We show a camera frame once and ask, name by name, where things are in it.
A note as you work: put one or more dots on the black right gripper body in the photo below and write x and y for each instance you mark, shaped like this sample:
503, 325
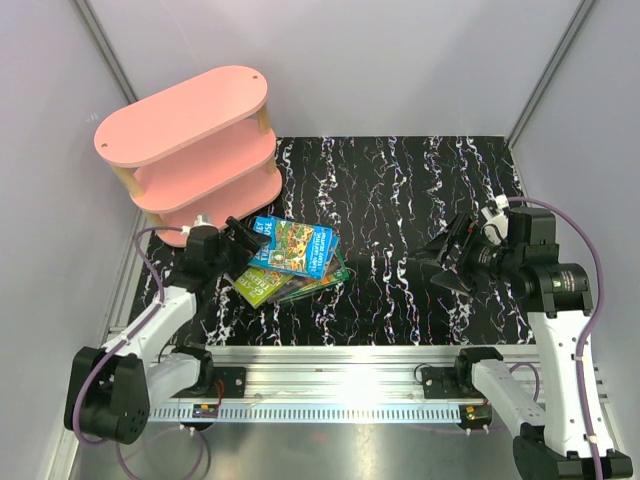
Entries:
485, 259

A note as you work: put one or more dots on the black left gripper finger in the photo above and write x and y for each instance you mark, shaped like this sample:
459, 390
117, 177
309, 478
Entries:
246, 236
238, 258

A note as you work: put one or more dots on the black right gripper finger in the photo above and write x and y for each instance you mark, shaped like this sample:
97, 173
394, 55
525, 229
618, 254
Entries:
455, 234
456, 280

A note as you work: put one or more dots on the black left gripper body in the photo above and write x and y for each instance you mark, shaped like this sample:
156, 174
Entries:
217, 266

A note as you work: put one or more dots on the green 65-storey treehouse book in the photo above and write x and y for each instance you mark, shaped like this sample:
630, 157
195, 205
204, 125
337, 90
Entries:
257, 285

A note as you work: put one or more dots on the blue 26-storey treehouse book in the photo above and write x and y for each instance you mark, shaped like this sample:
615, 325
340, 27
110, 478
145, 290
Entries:
298, 249

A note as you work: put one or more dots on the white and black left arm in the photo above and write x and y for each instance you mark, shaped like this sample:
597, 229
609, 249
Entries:
113, 389

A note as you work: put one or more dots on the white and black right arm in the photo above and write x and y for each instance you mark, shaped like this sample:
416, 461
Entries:
565, 437

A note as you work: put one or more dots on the pink three-tier shelf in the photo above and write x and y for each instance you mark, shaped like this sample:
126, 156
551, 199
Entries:
203, 147

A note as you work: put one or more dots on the green bottom book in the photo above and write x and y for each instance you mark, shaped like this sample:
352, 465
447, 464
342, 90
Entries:
299, 287

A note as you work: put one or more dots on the right small circuit board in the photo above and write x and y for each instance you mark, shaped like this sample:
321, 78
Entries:
477, 413

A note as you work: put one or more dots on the small circuit board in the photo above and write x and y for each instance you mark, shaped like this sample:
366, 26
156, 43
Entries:
477, 413
205, 411

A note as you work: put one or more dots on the left small circuit board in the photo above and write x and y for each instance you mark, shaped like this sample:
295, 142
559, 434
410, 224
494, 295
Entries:
205, 411

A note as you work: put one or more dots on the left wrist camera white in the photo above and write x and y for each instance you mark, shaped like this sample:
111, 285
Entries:
201, 220

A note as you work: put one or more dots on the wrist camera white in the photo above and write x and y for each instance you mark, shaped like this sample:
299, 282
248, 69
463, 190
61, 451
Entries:
201, 220
495, 227

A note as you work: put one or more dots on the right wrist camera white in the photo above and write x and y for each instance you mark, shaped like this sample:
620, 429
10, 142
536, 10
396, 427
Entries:
495, 227

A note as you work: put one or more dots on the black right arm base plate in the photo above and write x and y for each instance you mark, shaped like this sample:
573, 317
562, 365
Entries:
440, 383

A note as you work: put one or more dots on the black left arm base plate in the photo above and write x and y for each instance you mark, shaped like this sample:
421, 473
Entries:
229, 381

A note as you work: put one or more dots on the aluminium mounting rail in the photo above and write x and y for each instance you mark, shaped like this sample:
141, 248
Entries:
328, 385

